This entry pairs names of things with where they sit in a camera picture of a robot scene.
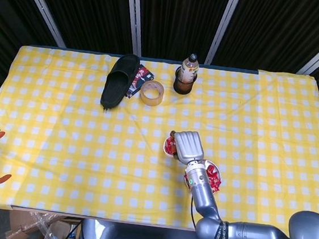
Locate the brown cardboard box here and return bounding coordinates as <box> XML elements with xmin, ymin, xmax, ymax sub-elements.
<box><xmin>7</xmin><ymin>209</ymin><xmax>83</xmax><ymax>239</ymax></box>

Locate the clear packing tape roll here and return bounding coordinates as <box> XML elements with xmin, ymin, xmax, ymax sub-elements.
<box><xmin>138</xmin><ymin>79</ymin><xmax>166</xmax><ymax>108</ymax></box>

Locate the yellow white checked tablecloth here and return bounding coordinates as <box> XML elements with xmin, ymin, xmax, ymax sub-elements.
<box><xmin>0</xmin><ymin>41</ymin><xmax>319</xmax><ymax>239</ymax></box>

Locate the round steel plate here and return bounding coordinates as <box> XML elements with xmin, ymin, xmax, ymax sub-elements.
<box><xmin>182</xmin><ymin>156</ymin><xmax>225</xmax><ymax>195</ymax></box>

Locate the black rubber slipper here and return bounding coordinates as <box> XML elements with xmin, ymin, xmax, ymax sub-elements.
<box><xmin>99</xmin><ymin>51</ymin><xmax>142</xmax><ymax>114</ymax></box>

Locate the plastic drink bottle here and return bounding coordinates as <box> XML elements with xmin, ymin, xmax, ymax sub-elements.
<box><xmin>178</xmin><ymin>52</ymin><xmax>200</xmax><ymax>86</ymax></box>

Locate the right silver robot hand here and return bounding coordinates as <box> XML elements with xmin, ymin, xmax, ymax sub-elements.
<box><xmin>166</xmin><ymin>128</ymin><xmax>208</xmax><ymax>166</ymax></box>

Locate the red candy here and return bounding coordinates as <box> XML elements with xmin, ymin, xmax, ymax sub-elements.
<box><xmin>205</xmin><ymin>164</ymin><xmax>220</xmax><ymax>178</ymax></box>
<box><xmin>208</xmin><ymin>177</ymin><xmax>223</xmax><ymax>193</ymax></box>
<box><xmin>164</xmin><ymin>139</ymin><xmax>177</xmax><ymax>155</ymax></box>

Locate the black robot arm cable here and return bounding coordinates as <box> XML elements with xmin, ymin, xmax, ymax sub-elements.
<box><xmin>186</xmin><ymin>198</ymin><xmax>242</xmax><ymax>239</ymax></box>

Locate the black mesh cup holder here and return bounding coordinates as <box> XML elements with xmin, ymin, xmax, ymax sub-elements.
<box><xmin>172</xmin><ymin>66</ymin><xmax>200</xmax><ymax>97</ymax></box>

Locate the white paper cup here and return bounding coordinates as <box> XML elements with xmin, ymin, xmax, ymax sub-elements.
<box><xmin>162</xmin><ymin>136</ymin><xmax>180</xmax><ymax>159</ymax></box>

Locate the clear plastic film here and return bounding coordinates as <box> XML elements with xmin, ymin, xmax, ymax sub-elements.
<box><xmin>4</xmin><ymin>208</ymin><xmax>66</xmax><ymax>239</ymax></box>

